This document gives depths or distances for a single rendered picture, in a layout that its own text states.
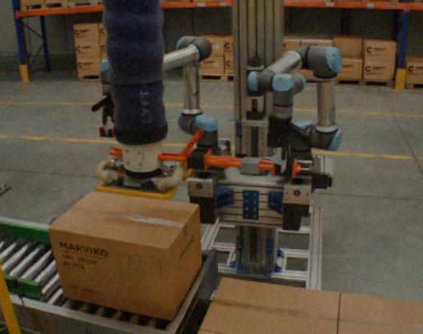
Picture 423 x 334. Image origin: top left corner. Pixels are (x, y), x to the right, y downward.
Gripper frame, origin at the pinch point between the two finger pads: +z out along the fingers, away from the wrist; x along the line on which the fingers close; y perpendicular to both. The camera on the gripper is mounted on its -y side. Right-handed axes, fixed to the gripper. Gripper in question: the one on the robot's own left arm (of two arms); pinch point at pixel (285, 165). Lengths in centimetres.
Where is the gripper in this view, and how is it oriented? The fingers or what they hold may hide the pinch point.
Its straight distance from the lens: 177.3
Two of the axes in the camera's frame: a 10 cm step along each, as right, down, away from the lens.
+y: -9.5, -1.1, 3.1
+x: -3.2, 3.9, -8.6
